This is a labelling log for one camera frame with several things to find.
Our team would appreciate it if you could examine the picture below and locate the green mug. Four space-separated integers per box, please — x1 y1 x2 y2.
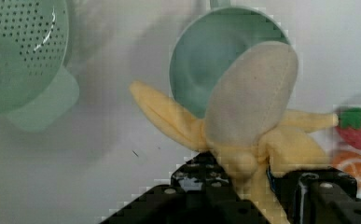
169 0 289 118

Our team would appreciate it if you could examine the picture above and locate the plush orange slice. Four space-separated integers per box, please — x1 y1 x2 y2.
331 151 361 188

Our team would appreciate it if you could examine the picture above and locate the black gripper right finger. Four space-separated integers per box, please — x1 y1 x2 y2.
267 168 361 224

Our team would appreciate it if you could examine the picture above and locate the plush peeled banana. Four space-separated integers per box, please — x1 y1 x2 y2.
130 41 339 224

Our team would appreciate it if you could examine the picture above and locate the plush strawberry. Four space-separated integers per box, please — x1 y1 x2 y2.
336 107 361 150

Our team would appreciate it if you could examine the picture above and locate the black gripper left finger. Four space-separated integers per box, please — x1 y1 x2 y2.
99 153 270 224

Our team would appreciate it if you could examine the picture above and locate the green perforated colander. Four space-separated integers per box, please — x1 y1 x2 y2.
0 0 79 132

